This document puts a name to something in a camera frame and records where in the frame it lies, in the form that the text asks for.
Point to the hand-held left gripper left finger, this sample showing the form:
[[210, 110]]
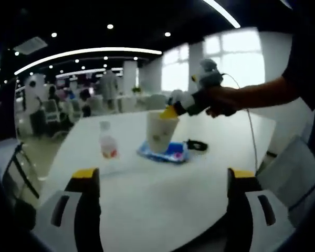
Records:
[[88, 210]]

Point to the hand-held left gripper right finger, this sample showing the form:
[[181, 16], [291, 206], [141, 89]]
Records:
[[237, 210]]

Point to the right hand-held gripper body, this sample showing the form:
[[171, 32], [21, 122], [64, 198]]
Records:
[[210, 74]]

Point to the cream paper cup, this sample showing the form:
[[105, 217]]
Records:
[[160, 134]]

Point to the blue wipes packet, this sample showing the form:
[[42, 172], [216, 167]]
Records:
[[176, 155]]

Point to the clear plastic bottle red label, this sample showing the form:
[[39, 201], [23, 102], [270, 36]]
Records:
[[109, 143]]

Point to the round ceiling spotlights group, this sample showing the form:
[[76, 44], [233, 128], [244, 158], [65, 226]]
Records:
[[110, 26]]

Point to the person's right hand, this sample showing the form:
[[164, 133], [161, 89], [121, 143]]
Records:
[[223, 102]]

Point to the white office chair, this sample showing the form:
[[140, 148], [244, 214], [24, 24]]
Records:
[[51, 111], [156, 103]]

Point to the bright window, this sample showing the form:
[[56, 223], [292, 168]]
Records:
[[239, 60], [174, 71]]

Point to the green potted plant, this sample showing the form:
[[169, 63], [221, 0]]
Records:
[[136, 90]]

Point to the white table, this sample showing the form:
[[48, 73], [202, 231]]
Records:
[[147, 197]]

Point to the grey mesh office chair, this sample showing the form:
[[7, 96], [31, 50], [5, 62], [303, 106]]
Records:
[[291, 178]]

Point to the straight ceiling light strip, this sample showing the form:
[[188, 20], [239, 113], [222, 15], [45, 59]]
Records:
[[223, 13]]

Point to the black framed office chair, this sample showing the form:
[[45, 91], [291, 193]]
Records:
[[18, 173]]

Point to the curved ceiling light strip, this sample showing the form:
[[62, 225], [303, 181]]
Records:
[[94, 51]]

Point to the person's dark shirt sleeve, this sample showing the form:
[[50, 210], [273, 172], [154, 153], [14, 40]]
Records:
[[309, 52]]

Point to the ceiling air conditioner unit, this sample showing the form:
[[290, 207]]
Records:
[[30, 44]]

